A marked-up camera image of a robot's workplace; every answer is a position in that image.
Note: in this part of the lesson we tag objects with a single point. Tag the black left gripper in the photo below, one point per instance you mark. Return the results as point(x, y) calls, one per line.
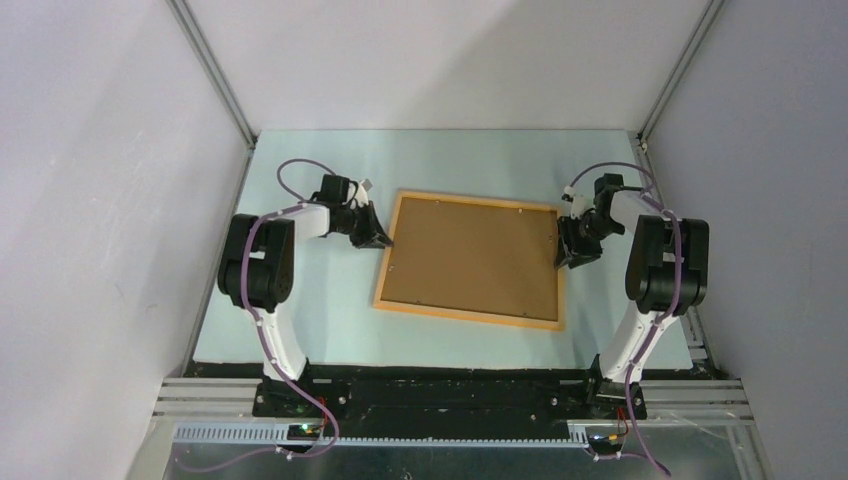
point(373, 235)

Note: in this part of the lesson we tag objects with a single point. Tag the aluminium front rail frame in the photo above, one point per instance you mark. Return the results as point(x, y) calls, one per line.
point(697, 426)

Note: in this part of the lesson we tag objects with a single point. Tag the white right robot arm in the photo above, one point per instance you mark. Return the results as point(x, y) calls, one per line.
point(666, 275)

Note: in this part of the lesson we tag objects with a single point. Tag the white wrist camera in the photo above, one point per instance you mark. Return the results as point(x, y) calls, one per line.
point(358, 195)
point(576, 205)

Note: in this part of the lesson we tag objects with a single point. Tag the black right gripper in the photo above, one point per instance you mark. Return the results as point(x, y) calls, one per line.
point(569, 247)

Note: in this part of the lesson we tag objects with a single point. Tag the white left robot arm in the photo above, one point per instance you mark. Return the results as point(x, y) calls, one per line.
point(257, 266)

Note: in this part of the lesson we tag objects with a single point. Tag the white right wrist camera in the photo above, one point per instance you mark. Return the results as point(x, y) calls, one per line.
point(576, 205)

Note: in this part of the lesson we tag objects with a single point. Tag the brown cardboard backing board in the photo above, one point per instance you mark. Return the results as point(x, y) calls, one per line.
point(474, 258)

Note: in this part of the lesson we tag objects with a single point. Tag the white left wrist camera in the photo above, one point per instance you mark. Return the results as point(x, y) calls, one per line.
point(358, 195)

